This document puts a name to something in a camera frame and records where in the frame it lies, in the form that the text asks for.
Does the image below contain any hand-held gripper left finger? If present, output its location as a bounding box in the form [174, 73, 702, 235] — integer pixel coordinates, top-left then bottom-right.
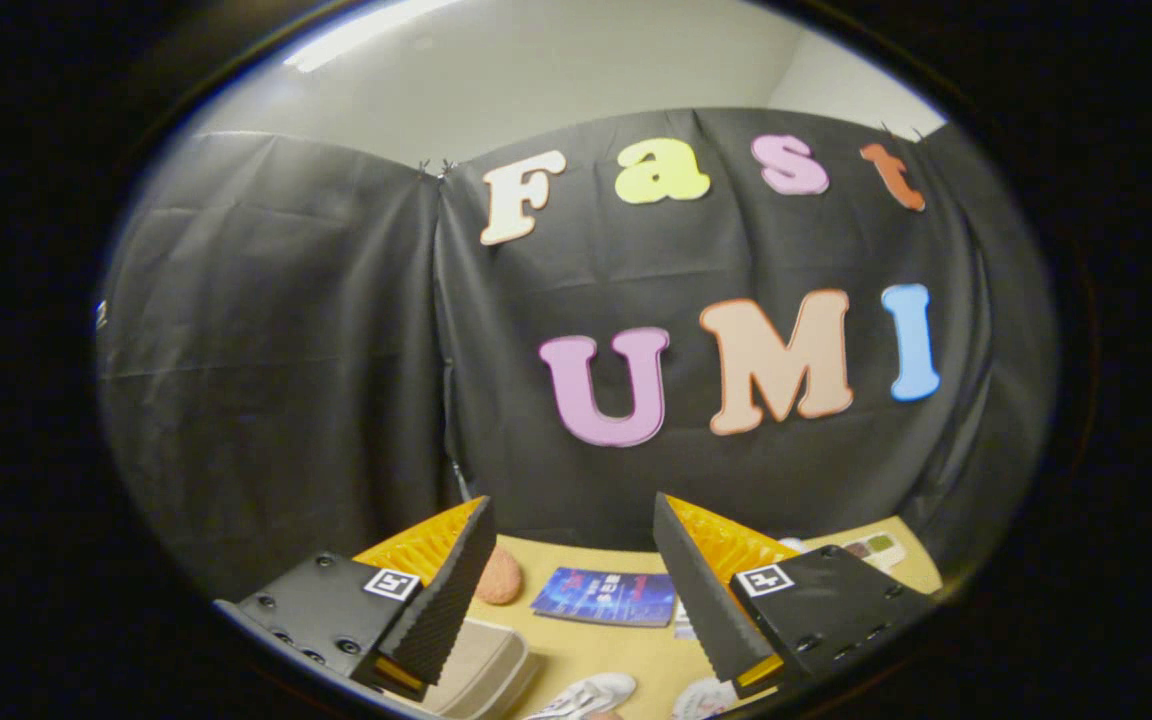
[214, 495, 499, 702]

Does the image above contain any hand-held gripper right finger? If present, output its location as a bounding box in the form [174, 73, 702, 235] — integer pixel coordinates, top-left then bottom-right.
[652, 492, 939, 700]

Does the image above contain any beige storage box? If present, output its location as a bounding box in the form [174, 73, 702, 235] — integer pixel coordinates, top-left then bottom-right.
[388, 618, 543, 720]

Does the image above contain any white shoe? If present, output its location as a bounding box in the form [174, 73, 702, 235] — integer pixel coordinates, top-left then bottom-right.
[672, 677, 741, 720]
[524, 672, 638, 720]

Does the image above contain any blue book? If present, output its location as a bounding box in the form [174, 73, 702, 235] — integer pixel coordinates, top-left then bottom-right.
[531, 567, 678, 628]

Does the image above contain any white card with colour patches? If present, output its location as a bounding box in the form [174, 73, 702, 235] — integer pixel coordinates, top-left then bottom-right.
[841, 532, 907, 573]

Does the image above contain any black backdrop cloth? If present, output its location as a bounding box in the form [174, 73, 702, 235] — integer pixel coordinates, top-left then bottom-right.
[96, 108, 1059, 601]

